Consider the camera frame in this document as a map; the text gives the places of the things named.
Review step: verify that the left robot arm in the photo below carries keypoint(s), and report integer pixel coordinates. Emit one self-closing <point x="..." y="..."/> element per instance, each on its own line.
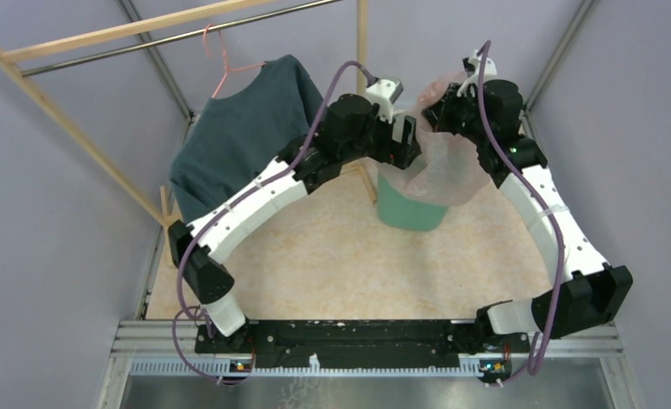
<point x="349" y="129"/>

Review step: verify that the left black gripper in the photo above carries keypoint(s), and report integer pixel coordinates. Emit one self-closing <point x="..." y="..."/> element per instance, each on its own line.
<point x="402" y="152"/>

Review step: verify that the aluminium frame post left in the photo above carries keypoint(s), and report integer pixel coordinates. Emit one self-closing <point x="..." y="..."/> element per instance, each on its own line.
<point x="159" y="64"/>

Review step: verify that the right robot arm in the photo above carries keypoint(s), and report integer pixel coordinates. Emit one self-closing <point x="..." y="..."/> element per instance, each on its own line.
<point x="587" y="291"/>

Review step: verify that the dark teal t-shirt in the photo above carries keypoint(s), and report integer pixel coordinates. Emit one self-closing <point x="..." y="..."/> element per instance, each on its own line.
<point x="237" y="136"/>

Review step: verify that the white toothed cable rail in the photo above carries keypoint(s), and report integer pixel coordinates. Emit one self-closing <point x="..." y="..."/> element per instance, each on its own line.
<point x="220" y="367"/>

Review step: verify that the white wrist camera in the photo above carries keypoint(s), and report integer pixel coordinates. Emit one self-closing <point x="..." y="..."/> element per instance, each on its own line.
<point x="476" y="66"/>
<point x="383" y="93"/>

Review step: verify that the wooden clothes rack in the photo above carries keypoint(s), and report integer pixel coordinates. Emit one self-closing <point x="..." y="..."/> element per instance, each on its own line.
<point x="58" y="208"/>

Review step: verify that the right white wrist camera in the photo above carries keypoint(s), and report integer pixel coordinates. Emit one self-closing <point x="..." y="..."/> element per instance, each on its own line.
<point x="476" y="66"/>

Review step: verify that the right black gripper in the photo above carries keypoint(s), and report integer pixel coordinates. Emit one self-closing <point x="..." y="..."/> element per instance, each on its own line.
<point x="438" y="113"/>

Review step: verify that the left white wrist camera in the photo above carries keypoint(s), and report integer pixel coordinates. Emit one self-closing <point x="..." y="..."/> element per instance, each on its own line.
<point x="383" y="93"/>

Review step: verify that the metal hanging rod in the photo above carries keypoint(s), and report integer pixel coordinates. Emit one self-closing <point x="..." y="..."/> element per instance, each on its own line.
<point x="173" y="39"/>

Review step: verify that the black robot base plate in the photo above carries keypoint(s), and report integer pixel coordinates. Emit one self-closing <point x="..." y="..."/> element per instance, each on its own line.
<point x="359" y="344"/>

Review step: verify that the green plastic trash bin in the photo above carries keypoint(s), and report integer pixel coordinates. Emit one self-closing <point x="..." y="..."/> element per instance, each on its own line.
<point x="397" y="211"/>

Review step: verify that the pink plastic trash bag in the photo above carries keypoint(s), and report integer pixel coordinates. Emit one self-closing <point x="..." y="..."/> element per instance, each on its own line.
<point x="447" y="172"/>

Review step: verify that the aluminium frame post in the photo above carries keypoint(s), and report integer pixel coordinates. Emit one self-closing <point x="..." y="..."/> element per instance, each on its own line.
<point x="583" y="12"/>
<point x="159" y="64"/>

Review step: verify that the aluminium frame post right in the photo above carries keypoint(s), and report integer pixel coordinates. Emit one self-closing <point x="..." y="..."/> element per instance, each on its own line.
<point x="583" y="12"/>

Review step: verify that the pink clothes hanger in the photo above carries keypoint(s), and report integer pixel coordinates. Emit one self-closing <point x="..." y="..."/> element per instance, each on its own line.
<point x="227" y="67"/>

